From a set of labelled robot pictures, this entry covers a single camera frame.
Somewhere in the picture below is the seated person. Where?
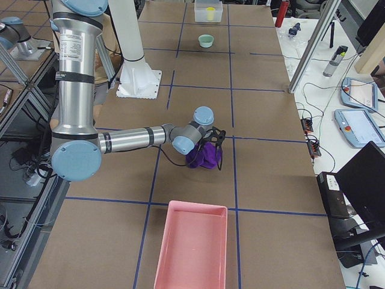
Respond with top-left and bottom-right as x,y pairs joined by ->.
93,26 -> 121,120

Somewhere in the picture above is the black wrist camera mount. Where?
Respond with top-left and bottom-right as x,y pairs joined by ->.
206,126 -> 226,146

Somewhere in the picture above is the blue black handheld tool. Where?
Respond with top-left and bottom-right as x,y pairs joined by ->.
288,22 -> 301,37

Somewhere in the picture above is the yellow plastic cup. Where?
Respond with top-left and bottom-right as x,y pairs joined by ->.
206,7 -> 216,22

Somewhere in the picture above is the black box device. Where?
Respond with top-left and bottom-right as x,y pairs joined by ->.
316,172 -> 350,220

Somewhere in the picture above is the teach pendant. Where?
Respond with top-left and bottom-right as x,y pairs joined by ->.
334,108 -> 384,148
340,77 -> 378,112

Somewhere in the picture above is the white power strip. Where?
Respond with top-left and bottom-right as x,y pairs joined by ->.
23,170 -> 42,187

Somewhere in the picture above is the aluminium frame post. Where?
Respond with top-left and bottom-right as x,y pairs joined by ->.
288,0 -> 341,94

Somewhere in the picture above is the black monitor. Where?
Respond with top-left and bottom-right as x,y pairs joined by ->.
335,141 -> 384,225

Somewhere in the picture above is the pink plastic tray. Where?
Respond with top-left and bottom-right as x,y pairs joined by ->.
153,200 -> 228,288

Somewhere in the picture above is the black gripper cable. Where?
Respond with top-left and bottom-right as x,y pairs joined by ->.
150,141 -> 205,167

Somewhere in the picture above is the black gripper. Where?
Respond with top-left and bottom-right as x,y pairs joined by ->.
202,128 -> 223,171

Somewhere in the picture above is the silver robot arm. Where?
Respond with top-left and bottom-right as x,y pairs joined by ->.
51,1 -> 226,181
1,16 -> 40,61

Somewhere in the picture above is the upper teach pendant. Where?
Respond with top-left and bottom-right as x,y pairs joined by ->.
340,77 -> 378,112

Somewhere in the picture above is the clear plastic bin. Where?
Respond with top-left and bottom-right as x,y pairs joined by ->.
194,0 -> 223,23

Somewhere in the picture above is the red bottle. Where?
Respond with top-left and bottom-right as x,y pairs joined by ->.
275,0 -> 289,28

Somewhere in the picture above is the white camera column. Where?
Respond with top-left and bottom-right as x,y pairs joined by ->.
108,0 -> 162,99

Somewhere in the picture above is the lower teach pendant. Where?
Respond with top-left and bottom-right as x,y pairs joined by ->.
334,108 -> 384,148

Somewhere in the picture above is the clear water bottle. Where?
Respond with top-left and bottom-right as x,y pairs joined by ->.
322,45 -> 348,77

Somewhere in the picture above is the purple cloth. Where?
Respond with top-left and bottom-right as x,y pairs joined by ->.
186,144 -> 217,169

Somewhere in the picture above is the mint green bowl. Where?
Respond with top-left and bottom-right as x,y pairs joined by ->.
198,34 -> 214,48

